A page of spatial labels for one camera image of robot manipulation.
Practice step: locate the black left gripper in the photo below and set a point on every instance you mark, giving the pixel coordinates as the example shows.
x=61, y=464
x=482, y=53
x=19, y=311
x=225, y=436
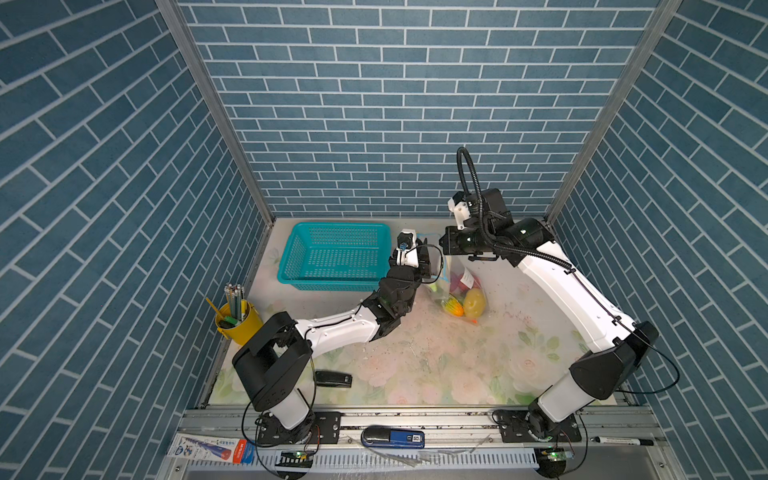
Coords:
x=423, y=261

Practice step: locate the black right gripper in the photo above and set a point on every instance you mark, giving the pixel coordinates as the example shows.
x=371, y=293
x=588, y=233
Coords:
x=451, y=244

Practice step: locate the clear zip top bag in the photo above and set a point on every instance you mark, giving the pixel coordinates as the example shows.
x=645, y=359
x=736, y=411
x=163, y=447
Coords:
x=446, y=272

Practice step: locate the orange green toy corn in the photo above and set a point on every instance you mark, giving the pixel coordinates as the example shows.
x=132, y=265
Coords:
x=452, y=306

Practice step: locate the teal plastic basket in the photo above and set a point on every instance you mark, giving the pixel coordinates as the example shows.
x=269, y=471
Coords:
x=336, y=256

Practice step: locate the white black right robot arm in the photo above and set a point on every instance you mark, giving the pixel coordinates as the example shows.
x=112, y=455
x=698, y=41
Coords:
x=616, y=344

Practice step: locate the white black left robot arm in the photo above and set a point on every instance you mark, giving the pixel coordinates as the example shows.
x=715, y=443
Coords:
x=272, y=361

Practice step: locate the black stapler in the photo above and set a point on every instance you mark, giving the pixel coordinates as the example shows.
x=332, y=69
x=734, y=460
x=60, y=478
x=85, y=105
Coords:
x=332, y=379

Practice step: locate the blue black box cutter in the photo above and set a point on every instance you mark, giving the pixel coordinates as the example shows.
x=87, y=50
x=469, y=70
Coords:
x=391, y=437

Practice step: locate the yellow pen cup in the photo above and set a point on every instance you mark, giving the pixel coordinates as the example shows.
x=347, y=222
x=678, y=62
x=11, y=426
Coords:
x=237, y=319

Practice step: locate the black marker pen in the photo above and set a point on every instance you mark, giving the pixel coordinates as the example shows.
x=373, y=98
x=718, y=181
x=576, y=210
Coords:
x=624, y=441

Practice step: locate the red blue pencil box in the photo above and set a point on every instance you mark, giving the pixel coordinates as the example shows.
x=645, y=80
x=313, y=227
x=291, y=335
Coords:
x=216, y=449

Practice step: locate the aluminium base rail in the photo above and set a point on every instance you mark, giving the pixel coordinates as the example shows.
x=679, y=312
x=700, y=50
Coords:
x=459, y=440

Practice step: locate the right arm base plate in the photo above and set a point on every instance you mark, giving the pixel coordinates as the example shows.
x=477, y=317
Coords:
x=519, y=426

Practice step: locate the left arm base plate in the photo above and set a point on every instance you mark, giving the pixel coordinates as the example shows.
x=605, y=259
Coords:
x=318, y=428

